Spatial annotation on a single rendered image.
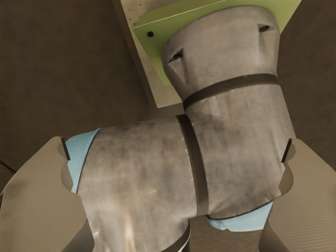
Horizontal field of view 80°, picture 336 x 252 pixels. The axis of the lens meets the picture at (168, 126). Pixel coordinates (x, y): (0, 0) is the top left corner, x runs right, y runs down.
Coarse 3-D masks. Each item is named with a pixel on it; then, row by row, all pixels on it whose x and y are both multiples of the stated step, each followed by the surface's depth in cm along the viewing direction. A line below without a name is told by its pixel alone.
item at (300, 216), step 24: (288, 144) 11; (288, 168) 9; (312, 168) 9; (288, 192) 8; (312, 192) 8; (288, 216) 7; (312, 216) 7; (264, 240) 7; (288, 240) 6; (312, 240) 6
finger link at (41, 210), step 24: (48, 144) 11; (24, 168) 9; (48, 168) 9; (24, 192) 8; (48, 192) 8; (72, 192) 8; (0, 216) 7; (24, 216) 7; (48, 216) 7; (72, 216) 7; (0, 240) 6; (24, 240) 6; (48, 240) 6; (72, 240) 6
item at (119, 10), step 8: (112, 0) 51; (120, 8) 52; (120, 16) 53; (120, 24) 54; (128, 32) 55; (128, 40) 56; (136, 56) 59; (136, 64) 60; (144, 72) 61; (144, 80) 63; (144, 88) 64; (152, 96) 66; (152, 104) 68
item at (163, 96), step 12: (120, 0) 42; (132, 0) 42; (144, 0) 42; (156, 0) 42; (168, 0) 42; (180, 0) 42; (132, 12) 44; (144, 12) 44; (132, 24) 45; (132, 36) 46; (144, 60) 49; (156, 72) 51; (156, 84) 53; (156, 96) 55; (168, 96) 55
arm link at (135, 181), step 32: (128, 128) 27; (160, 128) 26; (96, 160) 23; (128, 160) 23; (160, 160) 23; (96, 192) 22; (128, 192) 23; (160, 192) 23; (192, 192) 24; (96, 224) 23; (128, 224) 23; (160, 224) 24
